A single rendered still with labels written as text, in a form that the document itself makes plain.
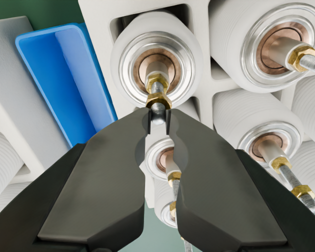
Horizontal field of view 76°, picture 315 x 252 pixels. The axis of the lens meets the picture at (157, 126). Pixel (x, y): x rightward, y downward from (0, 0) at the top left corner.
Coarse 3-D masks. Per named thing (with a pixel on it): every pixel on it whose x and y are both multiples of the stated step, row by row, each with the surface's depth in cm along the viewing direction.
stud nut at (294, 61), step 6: (300, 48) 16; (306, 48) 15; (312, 48) 15; (294, 54) 16; (300, 54) 15; (312, 54) 15; (288, 60) 16; (294, 60) 16; (294, 66) 16; (300, 66) 16
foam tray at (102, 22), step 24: (96, 0) 23; (120, 0) 23; (144, 0) 23; (168, 0) 23; (192, 0) 23; (96, 24) 24; (120, 24) 32; (192, 24) 25; (96, 48) 25; (216, 72) 30; (312, 72) 27; (120, 96) 29; (192, 96) 38; (288, 96) 29
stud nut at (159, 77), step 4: (152, 76) 17; (156, 76) 16; (160, 76) 16; (148, 80) 16; (152, 80) 16; (156, 80) 16; (160, 80) 16; (164, 80) 16; (148, 84) 17; (164, 84) 17; (168, 84) 17; (148, 88) 17; (164, 88) 17; (148, 92) 17; (164, 92) 17
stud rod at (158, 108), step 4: (152, 84) 16; (156, 84) 16; (160, 84) 16; (152, 88) 16; (156, 88) 15; (160, 88) 15; (152, 92) 15; (156, 104) 13; (160, 104) 13; (152, 108) 13; (156, 108) 13; (160, 108) 13; (164, 108) 13; (152, 112) 12; (156, 112) 12; (160, 112) 12; (164, 112) 13; (152, 116) 12; (156, 116) 12; (160, 116) 12; (164, 116) 12; (152, 120) 13; (156, 120) 13; (160, 120) 13; (164, 120) 13; (156, 124) 13
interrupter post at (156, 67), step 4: (152, 64) 19; (156, 64) 18; (160, 64) 19; (164, 64) 19; (148, 68) 18; (152, 68) 18; (156, 68) 17; (160, 68) 18; (164, 68) 18; (148, 72) 17; (152, 72) 17; (156, 72) 17; (160, 72) 17; (164, 72) 17; (148, 76) 17; (164, 76) 17; (168, 76) 18; (168, 80) 17
